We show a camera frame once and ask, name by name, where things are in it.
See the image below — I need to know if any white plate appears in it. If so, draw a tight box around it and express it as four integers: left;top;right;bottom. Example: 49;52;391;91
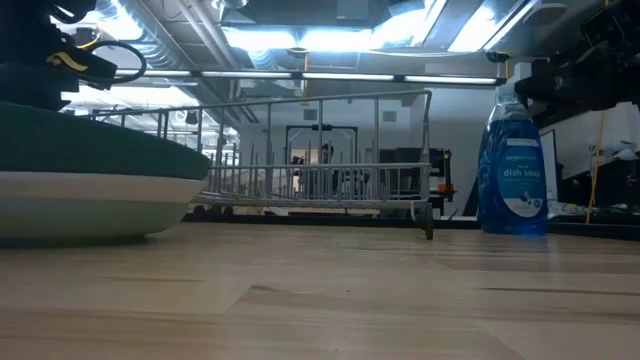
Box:
0;171;209;207

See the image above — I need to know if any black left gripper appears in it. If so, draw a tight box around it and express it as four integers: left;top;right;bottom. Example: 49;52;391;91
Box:
0;63;71;112

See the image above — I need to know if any grey wire dish rack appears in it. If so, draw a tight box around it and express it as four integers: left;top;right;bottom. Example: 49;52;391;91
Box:
89;89;435;241

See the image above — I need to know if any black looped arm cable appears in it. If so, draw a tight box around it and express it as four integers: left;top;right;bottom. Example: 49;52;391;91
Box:
82;40;148;87

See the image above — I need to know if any yellow hanging cable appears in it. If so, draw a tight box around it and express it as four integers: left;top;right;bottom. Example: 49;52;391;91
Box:
585;110;606;225

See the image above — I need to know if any blue dish soap bottle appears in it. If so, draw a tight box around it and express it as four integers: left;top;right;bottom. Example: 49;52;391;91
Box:
477;82;550;237

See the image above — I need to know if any black table edge rail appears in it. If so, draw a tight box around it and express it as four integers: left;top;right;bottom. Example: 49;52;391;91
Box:
182;212;640;242

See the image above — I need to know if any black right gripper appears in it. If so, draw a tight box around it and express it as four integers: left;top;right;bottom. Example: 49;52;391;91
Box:
514;42;640;114

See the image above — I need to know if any black desk with monitor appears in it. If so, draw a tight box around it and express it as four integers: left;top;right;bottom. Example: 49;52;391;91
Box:
378;146;457;217

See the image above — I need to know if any overhead LED light bar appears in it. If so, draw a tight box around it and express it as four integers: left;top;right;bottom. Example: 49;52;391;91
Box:
113;68;507;86

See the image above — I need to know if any dark green plate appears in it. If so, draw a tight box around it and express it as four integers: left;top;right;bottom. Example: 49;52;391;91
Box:
0;101;211;182

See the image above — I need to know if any white board panel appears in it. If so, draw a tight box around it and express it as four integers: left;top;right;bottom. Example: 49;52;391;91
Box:
538;128;559;202

